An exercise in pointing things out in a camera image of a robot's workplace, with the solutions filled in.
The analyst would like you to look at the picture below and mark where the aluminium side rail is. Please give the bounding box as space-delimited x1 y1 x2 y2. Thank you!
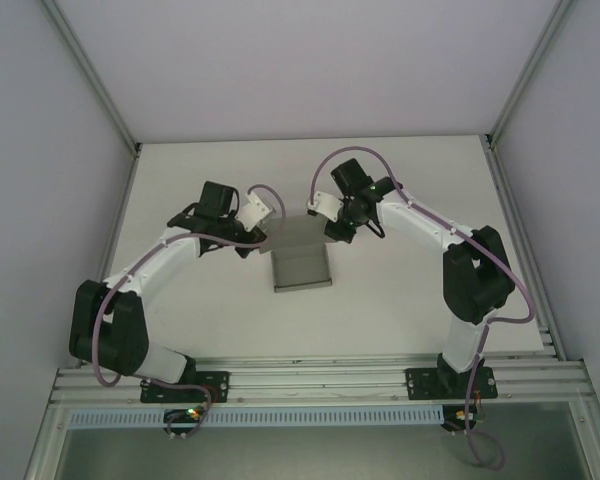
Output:
483 134 569 362

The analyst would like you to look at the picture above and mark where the grey metal sheet panel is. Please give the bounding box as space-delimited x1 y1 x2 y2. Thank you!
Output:
57 402 589 480

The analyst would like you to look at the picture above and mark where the aluminium frame post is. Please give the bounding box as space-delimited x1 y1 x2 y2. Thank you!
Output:
483 0 580 151
41 0 142 157

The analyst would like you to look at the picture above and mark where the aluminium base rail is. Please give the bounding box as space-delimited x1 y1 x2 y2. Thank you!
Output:
48 352 597 407

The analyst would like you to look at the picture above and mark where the light blue slotted cable duct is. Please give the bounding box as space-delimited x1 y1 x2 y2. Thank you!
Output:
68 405 445 430

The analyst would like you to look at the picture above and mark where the left control board with LEDs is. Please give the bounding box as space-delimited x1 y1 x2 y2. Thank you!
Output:
163 406 207 442

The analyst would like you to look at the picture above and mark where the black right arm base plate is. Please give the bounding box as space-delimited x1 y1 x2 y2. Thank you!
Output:
404 366 496 402

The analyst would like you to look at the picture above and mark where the right control board with wires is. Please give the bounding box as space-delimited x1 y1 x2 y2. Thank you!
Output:
442 403 487 434

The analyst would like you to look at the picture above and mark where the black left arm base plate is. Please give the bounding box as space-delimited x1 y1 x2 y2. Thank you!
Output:
139 369 231 404

